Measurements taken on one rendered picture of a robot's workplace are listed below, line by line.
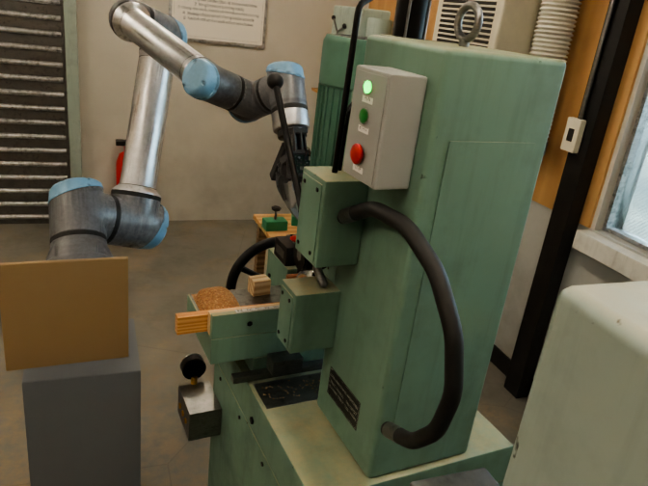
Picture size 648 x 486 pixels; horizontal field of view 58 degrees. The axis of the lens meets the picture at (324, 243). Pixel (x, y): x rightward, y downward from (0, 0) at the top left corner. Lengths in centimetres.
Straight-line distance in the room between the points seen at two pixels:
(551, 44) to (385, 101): 184
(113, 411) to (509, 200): 129
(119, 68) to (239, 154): 98
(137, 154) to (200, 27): 234
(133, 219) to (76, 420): 59
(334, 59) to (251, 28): 308
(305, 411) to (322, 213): 45
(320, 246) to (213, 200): 347
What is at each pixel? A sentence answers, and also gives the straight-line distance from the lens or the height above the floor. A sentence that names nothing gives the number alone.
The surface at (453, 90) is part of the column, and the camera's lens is 83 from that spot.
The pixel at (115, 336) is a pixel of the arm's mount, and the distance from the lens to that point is 178.
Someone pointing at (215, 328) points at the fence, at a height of 93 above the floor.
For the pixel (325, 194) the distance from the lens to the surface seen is 93.
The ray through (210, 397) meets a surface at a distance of 154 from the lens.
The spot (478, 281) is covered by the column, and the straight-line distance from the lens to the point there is 98.
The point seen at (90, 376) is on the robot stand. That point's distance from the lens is 176.
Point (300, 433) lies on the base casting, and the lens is 117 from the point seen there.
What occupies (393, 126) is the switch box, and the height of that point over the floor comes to 141.
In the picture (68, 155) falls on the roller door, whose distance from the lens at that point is 422.
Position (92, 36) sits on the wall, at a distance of 412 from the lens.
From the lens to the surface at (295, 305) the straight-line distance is 104.
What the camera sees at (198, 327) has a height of 91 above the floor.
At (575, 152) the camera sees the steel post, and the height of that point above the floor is 114.
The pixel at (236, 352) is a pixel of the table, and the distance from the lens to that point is 127.
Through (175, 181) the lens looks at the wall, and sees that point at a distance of 432.
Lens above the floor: 155
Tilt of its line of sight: 22 degrees down
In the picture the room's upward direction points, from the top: 7 degrees clockwise
